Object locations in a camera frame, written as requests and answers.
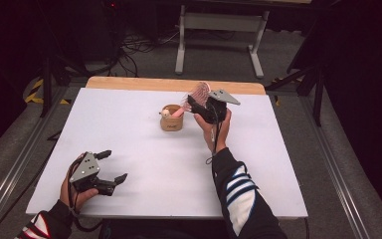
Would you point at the grey metal frame table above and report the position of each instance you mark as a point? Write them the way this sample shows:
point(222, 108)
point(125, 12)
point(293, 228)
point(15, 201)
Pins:
point(224, 22)

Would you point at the person's left hand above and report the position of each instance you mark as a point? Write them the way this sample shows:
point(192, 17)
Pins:
point(81, 198)

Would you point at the aluminium floor rail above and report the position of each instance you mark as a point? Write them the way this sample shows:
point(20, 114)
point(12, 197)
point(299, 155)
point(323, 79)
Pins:
point(338, 179)
point(13, 172)

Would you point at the yellow bear pen holder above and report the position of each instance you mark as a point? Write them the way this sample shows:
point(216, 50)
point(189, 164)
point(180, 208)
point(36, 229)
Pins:
point(171, 125)

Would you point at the person's right hand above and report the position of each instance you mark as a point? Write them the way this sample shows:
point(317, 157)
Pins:
point(221, 134)

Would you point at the yellow black floor tape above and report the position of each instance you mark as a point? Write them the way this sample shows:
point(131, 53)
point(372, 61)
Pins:
point(33, 96)

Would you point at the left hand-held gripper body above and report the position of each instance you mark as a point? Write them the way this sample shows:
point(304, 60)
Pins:
point(85, 169)

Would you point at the pink hairbrush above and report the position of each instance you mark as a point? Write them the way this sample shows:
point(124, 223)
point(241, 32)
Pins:
point(200, 93)

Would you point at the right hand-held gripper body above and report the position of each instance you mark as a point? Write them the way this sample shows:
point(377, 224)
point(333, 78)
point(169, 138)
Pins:
point(218, 108)

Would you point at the dark curtain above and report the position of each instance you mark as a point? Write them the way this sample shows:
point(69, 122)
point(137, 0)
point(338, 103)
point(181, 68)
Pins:
point(361, 66)

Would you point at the black tripod stand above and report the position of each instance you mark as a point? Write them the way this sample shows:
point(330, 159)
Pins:
point(318, 96)
point(47, 86)

